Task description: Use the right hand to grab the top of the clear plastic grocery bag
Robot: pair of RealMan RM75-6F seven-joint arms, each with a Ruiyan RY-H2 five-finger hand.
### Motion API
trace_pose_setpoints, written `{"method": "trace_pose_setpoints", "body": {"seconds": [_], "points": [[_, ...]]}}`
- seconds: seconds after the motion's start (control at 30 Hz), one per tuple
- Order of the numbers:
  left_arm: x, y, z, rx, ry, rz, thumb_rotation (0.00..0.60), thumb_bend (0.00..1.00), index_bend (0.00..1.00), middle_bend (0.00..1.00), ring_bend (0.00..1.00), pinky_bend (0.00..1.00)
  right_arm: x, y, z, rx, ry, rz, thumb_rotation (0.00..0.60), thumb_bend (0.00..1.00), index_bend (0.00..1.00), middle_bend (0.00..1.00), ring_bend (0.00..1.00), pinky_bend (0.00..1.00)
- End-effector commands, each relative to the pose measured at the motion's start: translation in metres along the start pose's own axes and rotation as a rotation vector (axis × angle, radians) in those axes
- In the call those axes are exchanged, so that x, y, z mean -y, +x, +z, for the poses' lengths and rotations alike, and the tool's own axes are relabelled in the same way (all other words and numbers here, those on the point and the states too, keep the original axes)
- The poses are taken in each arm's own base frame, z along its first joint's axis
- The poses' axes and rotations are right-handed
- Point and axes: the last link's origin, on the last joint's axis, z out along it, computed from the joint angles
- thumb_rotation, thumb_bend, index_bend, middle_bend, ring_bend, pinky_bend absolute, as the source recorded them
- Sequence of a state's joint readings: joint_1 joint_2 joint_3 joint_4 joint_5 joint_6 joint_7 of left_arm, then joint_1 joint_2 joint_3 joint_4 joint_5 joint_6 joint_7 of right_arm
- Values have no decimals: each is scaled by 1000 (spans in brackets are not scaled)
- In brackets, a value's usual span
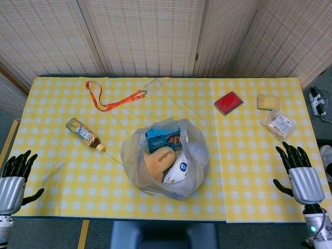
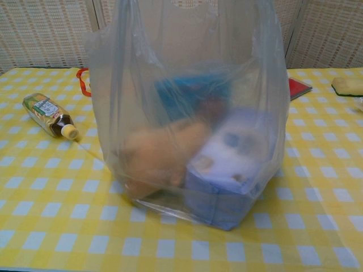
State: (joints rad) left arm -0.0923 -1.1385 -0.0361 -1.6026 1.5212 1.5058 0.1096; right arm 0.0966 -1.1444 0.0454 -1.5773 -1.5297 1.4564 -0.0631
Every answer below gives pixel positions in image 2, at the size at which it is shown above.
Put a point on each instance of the translucent plastic shopping bag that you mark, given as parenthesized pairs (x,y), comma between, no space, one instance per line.
(141,85)

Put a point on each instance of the yellow white checkered tablecloth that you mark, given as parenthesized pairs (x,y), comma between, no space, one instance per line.
(56,198)

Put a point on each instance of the orange bread package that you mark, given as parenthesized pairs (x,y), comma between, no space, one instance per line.
(158,147)

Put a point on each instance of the blue snack packet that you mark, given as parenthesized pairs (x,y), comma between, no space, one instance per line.
(193,88)

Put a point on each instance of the blue white carton box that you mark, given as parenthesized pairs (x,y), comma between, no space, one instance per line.
(221,170)

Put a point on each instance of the red flat case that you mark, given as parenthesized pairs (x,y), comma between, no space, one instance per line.
(297,88)

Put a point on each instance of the tea bottle with yellow cap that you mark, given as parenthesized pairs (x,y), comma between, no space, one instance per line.
(45,113)

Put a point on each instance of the yellow green sponge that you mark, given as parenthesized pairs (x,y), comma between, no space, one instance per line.
(348,86)

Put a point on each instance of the beige woven folding screen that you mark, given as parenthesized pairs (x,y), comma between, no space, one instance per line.
(42,28)

